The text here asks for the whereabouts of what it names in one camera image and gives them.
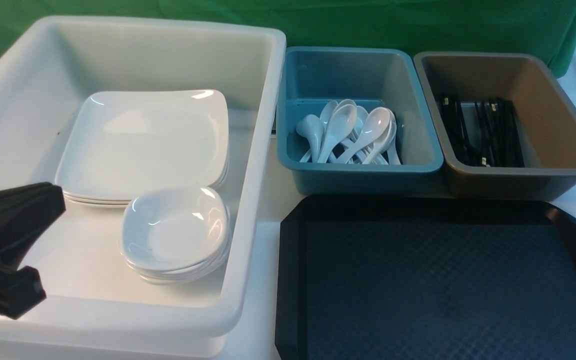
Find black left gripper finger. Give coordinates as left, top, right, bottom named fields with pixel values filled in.
left=0, top=182, right=66, bottom=268

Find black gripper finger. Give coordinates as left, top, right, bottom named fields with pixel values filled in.
left=0, top=266, right=47, bottom=320

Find large white square plate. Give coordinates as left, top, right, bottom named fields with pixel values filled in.
left=54, top=89, right=230, bottom=202

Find stacked white square plates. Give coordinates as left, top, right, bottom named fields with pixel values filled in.
left=62, top=162, right=230, bottom=206

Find stacked white bowls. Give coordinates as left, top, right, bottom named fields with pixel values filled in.
left=118, top=186, right=233, bottom=286

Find white spoons in bin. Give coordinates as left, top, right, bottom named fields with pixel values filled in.
left=295, top=99, right=402, bottom=166

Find black serving tray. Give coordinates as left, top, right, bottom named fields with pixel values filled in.
left=274, top=194, right=576, bottom=360

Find teal plastic bin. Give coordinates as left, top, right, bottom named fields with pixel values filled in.
left=276, top=47, right=444, bottom=196

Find black chopsticks in bin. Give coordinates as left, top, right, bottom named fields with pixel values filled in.
left=436, top=94, right=526, bottom=168

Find grey-brown plastic bin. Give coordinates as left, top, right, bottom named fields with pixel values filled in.
left=413, top=51, right=576, bottom=201

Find green backdrop cloth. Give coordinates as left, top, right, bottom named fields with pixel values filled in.
left=0, top=0, right=576, bottom=78

